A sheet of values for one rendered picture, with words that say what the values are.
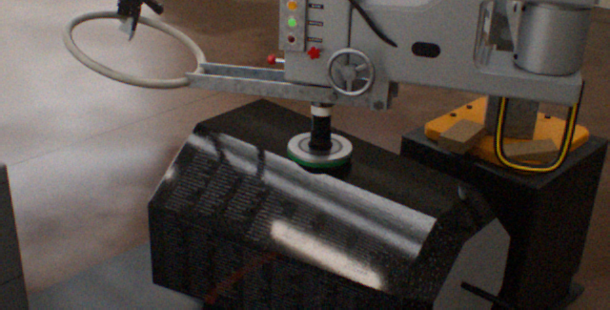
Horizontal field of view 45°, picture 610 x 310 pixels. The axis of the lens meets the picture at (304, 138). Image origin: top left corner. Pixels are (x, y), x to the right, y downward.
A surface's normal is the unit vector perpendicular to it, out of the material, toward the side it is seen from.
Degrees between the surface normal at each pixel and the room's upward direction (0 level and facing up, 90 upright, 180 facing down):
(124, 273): 0
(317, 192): 45
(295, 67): 90
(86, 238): 0
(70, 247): 0
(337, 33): 90
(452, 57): 90
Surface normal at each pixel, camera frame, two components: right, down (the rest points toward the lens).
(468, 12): -0.29, 0.40
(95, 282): 0.04, -0.90
